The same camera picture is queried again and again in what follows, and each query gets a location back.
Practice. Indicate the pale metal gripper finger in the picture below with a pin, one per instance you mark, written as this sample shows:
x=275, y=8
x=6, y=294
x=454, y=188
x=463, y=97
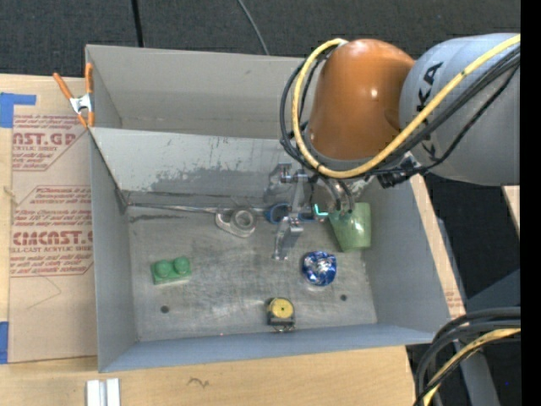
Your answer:
x=285, y=176
x=284, y=239

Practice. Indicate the blue and white ball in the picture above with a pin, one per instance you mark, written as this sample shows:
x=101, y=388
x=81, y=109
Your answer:
x=319, y=268

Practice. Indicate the green cup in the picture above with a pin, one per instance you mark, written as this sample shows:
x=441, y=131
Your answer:
x=353, y=228

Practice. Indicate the grey metal bin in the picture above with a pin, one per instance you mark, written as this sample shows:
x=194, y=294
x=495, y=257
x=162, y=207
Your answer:
x=236, y=277

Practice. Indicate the yellow and black tape measure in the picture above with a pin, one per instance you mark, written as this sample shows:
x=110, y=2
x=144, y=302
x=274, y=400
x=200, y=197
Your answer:
x=280, y=309

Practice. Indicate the green toy building block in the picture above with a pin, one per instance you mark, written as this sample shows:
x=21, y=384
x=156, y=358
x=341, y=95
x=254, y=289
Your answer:
x=170, y=271

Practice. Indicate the brown cardboard board, red print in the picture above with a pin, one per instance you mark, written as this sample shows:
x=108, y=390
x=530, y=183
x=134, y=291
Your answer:
x=50, y=311

